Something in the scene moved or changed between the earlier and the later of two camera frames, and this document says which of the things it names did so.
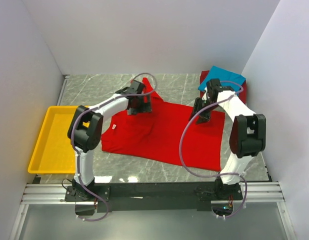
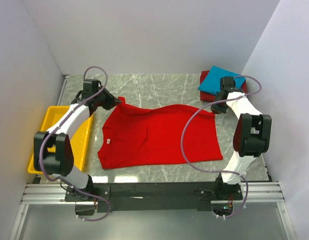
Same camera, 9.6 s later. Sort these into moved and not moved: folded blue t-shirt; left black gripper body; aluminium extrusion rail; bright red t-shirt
Moved: left black gripper body; bright red t-shirt
Not moved: folded blue t-shirt; aluminium extrusion rail
